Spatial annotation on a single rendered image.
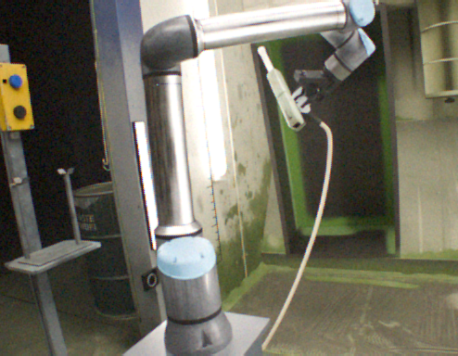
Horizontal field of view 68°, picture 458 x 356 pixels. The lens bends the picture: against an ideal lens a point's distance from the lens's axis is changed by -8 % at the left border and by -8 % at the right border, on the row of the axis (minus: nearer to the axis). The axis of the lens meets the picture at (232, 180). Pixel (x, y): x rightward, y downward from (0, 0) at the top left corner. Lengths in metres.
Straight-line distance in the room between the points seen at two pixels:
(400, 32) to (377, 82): 1.25
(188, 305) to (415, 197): 2.24
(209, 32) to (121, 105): 0.93
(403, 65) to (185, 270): 2.64
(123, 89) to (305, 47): 0.96
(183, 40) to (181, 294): 0.62
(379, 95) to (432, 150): 1.12
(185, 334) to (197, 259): 0.20
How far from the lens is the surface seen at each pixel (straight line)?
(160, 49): 0.96
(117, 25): 1.86
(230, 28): 0.98
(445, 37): 2.84
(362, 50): 1.30
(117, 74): 1.83
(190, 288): 0.92
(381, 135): 2.10
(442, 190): 2.94
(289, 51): 2.06
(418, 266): 2.81
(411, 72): 3.19
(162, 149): 1.04
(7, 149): 1.64
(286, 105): 1.33
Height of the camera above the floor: 1.20
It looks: 8 degrees down
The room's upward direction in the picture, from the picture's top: 7 degrees counter-clockwise
